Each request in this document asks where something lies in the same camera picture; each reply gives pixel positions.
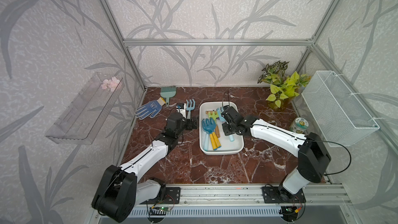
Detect light blue fork white handle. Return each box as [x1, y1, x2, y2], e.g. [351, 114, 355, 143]
[186, 99, 195, 119]

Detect dark blue fork yellow handle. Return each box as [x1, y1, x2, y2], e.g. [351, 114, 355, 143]
[202, 118, 218, 151]

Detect light blue rake white handle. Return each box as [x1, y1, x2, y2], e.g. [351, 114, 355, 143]
[217, 106, 235, 142]

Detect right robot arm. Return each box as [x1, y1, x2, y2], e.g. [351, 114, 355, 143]
[221, 105, 331, 203]

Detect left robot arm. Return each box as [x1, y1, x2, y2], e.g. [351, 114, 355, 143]
[91, 112, 199, 223]

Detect white plastic storage box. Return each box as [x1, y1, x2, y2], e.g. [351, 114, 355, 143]
[199, 101, 244, 155]

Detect mint green hand brush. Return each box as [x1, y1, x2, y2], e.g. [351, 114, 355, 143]
[160, 86, 176, 106]

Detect blue dotted work glove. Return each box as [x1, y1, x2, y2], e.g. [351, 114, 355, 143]
[135, 97, 166, 120]

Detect potted green plant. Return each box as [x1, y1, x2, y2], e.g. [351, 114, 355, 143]
[258, 61, 311, 110]

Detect small green labelled jar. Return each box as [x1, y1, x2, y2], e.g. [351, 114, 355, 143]
[290, 117, 309, 134]

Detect pink artificial flowers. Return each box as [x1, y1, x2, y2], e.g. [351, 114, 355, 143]
[101, 77, 120, 92]

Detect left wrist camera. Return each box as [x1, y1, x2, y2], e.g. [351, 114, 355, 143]
[176, 103, 187, 118]

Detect green fork wooden handle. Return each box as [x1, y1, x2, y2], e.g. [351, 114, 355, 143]
[206, 111, 220, 138]

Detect dark blue rake yellow handle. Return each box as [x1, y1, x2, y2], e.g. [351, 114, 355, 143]
[210, 119, 221, 150]

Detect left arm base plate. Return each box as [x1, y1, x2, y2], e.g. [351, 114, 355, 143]
[142, 186, 181, 204]

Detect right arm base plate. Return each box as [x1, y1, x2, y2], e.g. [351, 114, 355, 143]
[261, 185, 306, 205]

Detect clear acrylic wall shelf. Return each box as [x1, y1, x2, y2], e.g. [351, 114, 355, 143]
[45, 72, 124, 145]

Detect white wire mesh basket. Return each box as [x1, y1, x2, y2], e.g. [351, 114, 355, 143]
[302, 71, 379, 147]

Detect aluminium front rail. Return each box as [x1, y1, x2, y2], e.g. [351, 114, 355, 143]
[90, 184, 352, 208]

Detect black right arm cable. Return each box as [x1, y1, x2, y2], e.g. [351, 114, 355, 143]
[221, 89, 352, 176]

